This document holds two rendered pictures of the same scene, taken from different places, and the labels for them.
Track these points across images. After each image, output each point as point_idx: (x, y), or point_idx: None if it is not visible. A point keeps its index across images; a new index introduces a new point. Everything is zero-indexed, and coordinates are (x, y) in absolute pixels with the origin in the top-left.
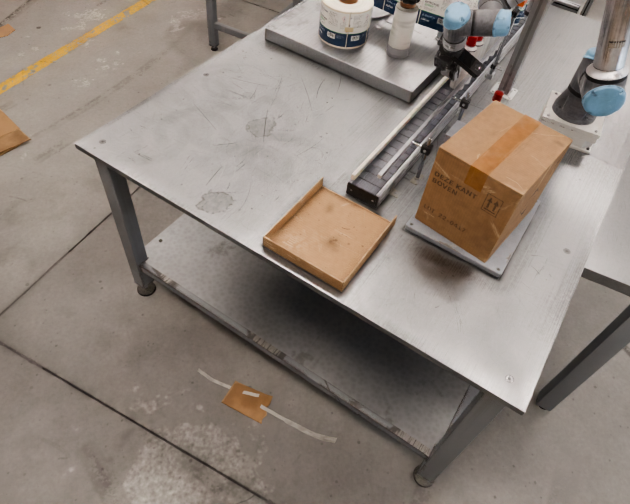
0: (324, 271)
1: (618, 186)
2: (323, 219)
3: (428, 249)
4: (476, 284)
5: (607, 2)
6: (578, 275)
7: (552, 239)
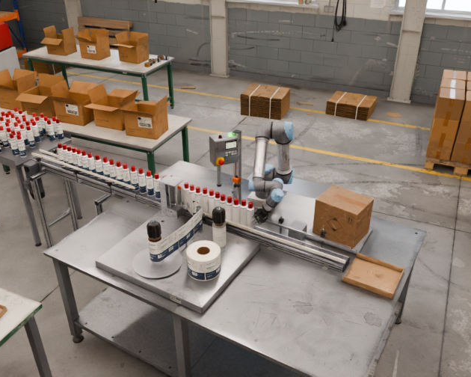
0: (401, 273)
1: (300, 194)
2: (365, 279)
3: (365, 247)
4: (377, 236)
5: (283, 150)
6: None
7: None
